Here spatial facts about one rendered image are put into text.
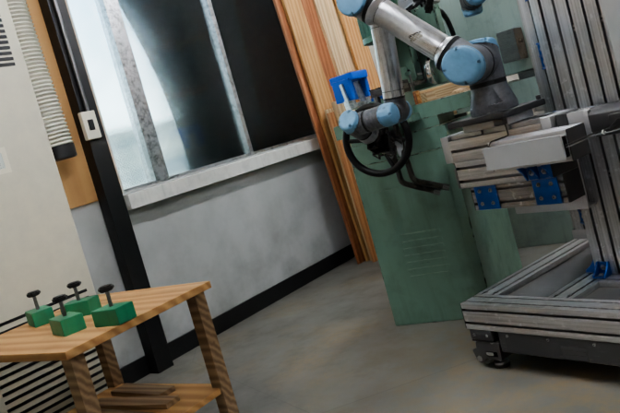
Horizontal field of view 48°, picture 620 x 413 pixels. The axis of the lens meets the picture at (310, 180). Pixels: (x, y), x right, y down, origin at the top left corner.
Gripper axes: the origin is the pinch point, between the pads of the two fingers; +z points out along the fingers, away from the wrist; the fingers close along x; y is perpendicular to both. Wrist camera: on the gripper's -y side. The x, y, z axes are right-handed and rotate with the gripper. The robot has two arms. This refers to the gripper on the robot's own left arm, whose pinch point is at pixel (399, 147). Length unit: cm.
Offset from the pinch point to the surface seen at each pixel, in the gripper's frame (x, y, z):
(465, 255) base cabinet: 2, 33, 45
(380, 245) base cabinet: -33, 24, 38
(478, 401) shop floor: 24, 91, -4
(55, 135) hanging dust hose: -131, -19, -60
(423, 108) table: 2.7, -21.2, 15.7
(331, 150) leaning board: -119, -71, 124
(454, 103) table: 15.4, -20.0, 17.4
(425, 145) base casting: -0.6, -8.5, 22.4
